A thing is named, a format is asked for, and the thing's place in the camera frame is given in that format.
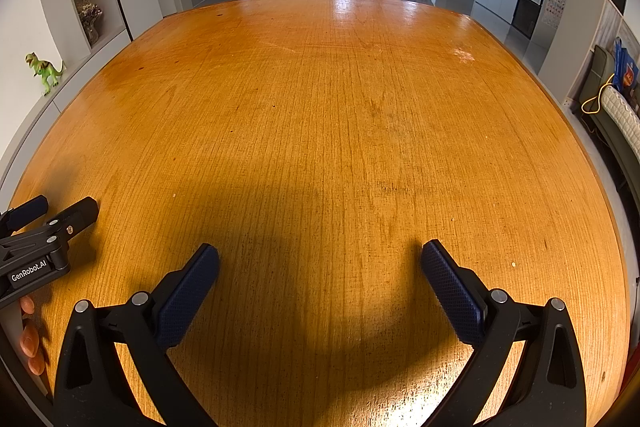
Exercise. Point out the small wall poster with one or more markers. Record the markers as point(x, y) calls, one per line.
point(555, 9)

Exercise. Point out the vase of dried flowers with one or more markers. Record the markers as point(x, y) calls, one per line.
point(90, 19)

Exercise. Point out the white board panel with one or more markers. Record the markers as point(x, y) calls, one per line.
point(580, 42)

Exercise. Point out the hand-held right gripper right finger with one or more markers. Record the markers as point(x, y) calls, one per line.
point(452, 292)

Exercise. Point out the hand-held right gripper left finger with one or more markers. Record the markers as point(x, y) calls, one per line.
point(187, 292)

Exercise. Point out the green dinosaur toy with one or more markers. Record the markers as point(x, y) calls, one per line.
point(46, 69)

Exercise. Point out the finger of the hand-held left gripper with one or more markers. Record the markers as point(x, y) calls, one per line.
point(27, 213)
point(75, 217)

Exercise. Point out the blue bag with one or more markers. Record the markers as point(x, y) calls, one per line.
point(627, 67)

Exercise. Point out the white keyboard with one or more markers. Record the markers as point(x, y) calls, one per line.
point(622, 114)

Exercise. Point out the dark green sofa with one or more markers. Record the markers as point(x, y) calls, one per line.
point(607, 127)

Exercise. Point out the person's left hand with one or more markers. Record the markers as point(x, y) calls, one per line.
point(30, 339)

